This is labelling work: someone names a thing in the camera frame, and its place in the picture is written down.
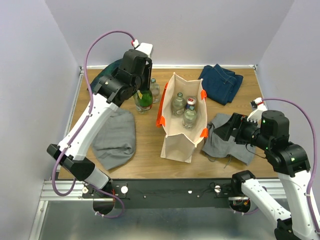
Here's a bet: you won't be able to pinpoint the beige canvas tote bag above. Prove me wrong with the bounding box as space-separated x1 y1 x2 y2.
156 73 208 163

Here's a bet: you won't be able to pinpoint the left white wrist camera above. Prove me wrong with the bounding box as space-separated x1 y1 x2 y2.
131 39 154 58

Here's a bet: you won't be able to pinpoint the clear bottle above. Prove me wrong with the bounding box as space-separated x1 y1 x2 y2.
150 78 160 104
182 106 197 129
133 92 146 114
171 92 186 117

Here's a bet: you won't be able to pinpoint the clear bottle back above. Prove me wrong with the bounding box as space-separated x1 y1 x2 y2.
171 92 186 117

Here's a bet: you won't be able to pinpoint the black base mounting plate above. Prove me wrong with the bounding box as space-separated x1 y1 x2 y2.
82 177 253 210

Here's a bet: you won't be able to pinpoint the right grey shorts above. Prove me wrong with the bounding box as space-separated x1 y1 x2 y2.
202 113 256 166

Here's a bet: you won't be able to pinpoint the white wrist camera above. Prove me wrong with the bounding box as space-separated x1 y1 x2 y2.
131 39 154 58
247 97 268 123

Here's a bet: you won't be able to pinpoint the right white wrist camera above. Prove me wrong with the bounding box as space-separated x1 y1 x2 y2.
247 97 268 123

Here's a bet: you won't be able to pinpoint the red soda can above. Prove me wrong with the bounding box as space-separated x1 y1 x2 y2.
185 96 197 110

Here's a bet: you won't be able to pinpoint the green plaid cloth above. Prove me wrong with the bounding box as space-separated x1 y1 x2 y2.
90 59 122 93

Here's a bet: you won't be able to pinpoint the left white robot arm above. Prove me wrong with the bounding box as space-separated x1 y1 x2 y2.
46 43 153 198

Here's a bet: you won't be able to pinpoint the aluminium frame rail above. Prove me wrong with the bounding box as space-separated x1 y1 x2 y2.
27 66 91 240

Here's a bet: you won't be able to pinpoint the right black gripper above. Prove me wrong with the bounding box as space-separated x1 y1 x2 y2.
213 110 272 150

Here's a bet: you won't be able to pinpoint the left grey cloth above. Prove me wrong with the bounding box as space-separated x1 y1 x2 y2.
91 108 136 170

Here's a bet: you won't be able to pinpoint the blue denim jeans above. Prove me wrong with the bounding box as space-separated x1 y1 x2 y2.
199 64 244 106

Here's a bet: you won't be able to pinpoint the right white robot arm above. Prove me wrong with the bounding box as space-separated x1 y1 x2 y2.
214 110 320 240

